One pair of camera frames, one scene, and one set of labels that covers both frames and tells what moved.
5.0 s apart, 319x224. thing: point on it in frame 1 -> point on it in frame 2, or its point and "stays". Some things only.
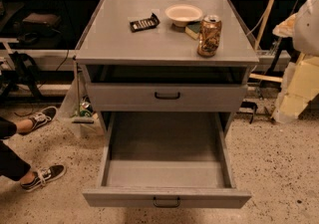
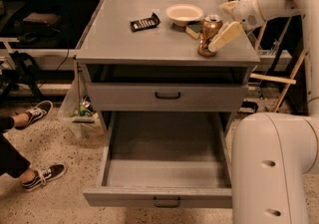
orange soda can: x=209 y=38 stays
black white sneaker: x=44 y=116 -> x=42 y=111
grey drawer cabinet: x=166 y=52 stays
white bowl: x=181 y=14 stays
